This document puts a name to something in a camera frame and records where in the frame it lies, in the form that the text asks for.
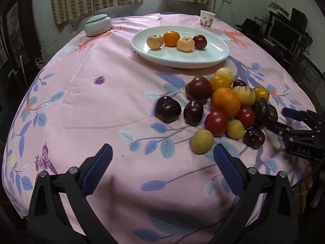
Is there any dark purple plum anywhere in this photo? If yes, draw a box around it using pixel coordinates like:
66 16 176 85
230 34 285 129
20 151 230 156
183 100 204 126
244 128 266 149
155 96 182 123

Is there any small yellow-green tomato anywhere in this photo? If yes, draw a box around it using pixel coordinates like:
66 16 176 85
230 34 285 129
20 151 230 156
252 87 270 102

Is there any computer monitor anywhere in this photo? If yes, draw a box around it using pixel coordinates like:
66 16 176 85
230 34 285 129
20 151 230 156
269 18 302 49

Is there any black mesh chair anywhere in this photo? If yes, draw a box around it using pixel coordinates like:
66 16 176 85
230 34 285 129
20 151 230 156
292 56 325 112

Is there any dark purple passion fruit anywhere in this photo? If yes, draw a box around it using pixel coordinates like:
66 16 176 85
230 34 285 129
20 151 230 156
269 104 279 121
251 99 270 130

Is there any pale yellow round fruit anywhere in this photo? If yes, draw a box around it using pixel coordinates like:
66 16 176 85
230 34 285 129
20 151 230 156
214 67 234 84
177 37 195 52

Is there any black hat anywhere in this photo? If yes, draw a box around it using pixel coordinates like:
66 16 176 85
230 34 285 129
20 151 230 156
236 18 262 33

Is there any orange-yellow tomato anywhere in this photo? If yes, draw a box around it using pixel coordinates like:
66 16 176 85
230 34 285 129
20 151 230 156
209 75 231 93

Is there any dark red plum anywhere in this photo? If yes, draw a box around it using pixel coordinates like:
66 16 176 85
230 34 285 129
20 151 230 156
193 35 207 50
185 76 213 101

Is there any cardboard box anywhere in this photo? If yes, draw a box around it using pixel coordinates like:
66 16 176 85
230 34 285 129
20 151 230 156
269 2 290 16

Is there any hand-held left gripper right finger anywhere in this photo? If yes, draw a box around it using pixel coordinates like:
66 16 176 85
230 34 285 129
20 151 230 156
213 144 299 244

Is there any large orange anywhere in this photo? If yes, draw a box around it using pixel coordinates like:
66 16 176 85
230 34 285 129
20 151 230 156
211 87 241 117

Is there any black speaker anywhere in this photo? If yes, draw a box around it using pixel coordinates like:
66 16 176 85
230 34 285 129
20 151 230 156
290 8 308 28

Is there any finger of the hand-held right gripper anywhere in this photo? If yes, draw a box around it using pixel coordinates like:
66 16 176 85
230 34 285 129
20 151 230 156
283 107 325 130
265 121 318 139

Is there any striped pale pepino melon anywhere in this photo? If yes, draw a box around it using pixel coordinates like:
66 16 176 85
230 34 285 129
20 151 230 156
232 86 256 107

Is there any pink floral tablecloth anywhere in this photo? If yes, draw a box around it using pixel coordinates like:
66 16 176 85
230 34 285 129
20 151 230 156
2 13 316 244

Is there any pale reddish round fruit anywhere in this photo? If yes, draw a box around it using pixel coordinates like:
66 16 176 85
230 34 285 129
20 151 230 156
147 34 164 50

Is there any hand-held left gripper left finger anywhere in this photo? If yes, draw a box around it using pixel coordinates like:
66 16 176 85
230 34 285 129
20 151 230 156
27 144 113 244

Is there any printed paper cup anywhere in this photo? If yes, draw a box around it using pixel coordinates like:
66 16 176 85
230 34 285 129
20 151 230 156
199 10 216 29

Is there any small orange tangerine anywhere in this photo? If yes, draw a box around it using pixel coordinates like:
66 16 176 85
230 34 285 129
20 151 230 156
163 31 180 47

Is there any small yellow-green fruit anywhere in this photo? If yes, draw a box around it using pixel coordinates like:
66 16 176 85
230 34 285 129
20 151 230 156
226 119 245 140

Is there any red tomato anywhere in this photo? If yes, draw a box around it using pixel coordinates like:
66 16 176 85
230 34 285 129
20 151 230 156
237 107 256 129
205 111 228 137

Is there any pale green lidded jar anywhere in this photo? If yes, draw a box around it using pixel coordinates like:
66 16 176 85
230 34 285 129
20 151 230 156
84 14 112 37

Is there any white oval plate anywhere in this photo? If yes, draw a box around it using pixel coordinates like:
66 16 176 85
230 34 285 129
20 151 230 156
131 26 230 69

